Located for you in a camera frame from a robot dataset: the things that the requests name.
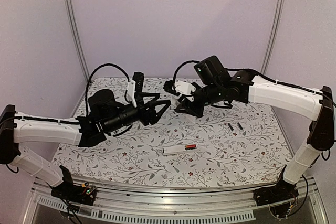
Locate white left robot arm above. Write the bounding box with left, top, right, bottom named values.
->
left=1, top=89, right=171, bottom=200

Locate aluminium corner post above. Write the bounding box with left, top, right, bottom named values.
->
left=59, top=0, right=92, bottom=86
left=260, top=0, right=285, bottom=74

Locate right aluminium corner post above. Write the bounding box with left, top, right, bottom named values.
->
left=260, top=0, right=285, bottom=74

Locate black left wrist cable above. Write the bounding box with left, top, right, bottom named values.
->
left=86, top=62, right=131, bottom=96

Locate floral patterned table mat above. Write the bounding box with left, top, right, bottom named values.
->
left=49, top=77, right=295, bottom=189

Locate red AAA battery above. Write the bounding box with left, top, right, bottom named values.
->
left=185, top=144, right=197, bottom=148

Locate aluminium front rail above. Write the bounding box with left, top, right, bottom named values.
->
left=23, top=176, right=331, bottom=223

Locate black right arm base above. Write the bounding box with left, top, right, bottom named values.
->
left=253, top=180, right=299, bottom=219

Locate white battery compartment cover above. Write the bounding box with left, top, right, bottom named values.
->
left=171, top=97, right=179, bottom=107

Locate left aluminium corner post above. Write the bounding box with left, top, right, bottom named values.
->
left=59, top=0, right=92, bottom=86

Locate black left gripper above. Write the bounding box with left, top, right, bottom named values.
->
left=103, top=92, right=171, bottom=134

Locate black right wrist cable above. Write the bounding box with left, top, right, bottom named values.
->
left=173, top=60, right=200, bottom=83

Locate white slim remote control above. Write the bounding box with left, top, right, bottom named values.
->
left=163, top=145, right=196, bottom=156

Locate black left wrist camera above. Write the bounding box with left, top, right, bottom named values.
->
left=125, top=72, right=144, bottom=108

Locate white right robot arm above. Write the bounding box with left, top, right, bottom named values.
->
left=172, top=56, right=335, bottom=201

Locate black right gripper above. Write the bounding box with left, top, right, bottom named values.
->
left=174, top=81, right=224, bottom=118

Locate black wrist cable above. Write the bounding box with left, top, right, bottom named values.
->
left=173, top=60, right=200, bottom=83
left=86, top=62, right=131, bottom=96

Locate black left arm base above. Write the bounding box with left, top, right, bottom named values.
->
left=51, top=165, right=97, bottom=206

